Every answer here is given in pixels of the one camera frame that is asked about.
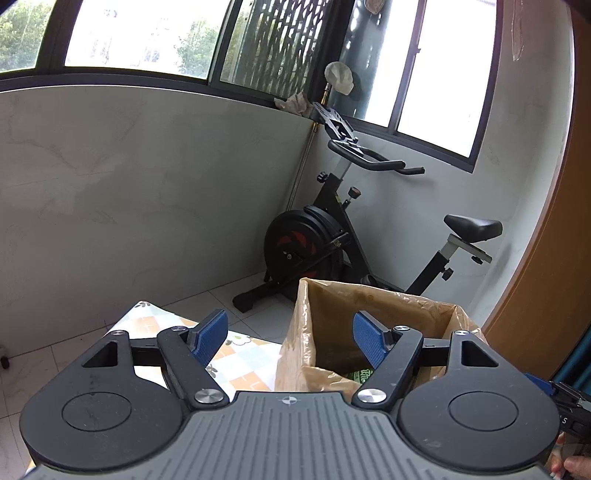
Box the crumpled beige cloth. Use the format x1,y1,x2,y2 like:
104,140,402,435
274,91,318,119

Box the dark window frame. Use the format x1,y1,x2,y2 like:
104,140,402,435
0,0,504,174

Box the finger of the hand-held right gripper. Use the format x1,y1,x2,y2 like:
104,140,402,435
525,373,556,398

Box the cardboard box with plastic liner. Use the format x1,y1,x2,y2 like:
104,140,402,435
274,278,488,396

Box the metal pole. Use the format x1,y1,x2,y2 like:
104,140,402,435
288,83,331,211

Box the white cap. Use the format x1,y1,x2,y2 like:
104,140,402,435
324,62,355,96

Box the black exercise bike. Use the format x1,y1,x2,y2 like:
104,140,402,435
232,102,504,315

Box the wooden door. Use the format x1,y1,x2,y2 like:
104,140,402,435
482,108,591,385

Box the person's right hand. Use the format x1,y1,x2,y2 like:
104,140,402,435
549,431,591,480

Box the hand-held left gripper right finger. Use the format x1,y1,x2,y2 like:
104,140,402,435
352,312,509,411

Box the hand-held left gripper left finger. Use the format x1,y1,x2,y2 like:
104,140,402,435
74,310,230,411

